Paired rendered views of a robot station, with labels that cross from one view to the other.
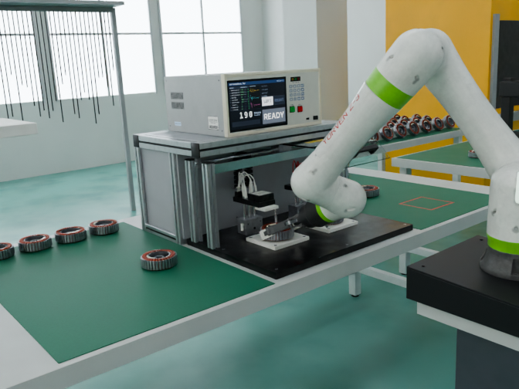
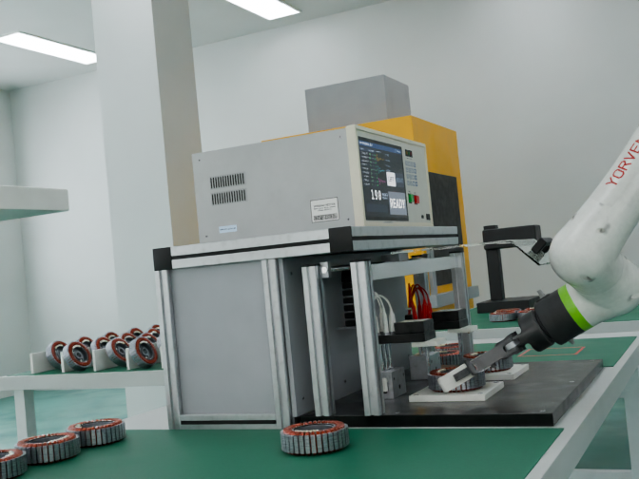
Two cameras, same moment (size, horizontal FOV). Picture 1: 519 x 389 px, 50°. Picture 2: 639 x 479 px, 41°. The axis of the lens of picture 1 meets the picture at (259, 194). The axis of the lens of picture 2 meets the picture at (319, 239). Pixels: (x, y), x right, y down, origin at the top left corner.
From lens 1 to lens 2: 102 cm
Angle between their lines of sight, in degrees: 30
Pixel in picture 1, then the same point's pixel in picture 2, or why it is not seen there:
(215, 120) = (331, 204)
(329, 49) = (185, 220)
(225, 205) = (334, 358)
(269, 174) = not seen: hidden behind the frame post
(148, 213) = (185, 393)
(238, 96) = (368, 163)
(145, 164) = (183, 300)
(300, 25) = (138, 185)
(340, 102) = not seen: hidden behind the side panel
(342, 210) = (626, 297)
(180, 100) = (236, 187)
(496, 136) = not seen: outside the picture
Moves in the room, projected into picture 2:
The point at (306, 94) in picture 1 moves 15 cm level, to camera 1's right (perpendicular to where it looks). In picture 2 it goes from (417, 180) to (470, 177)
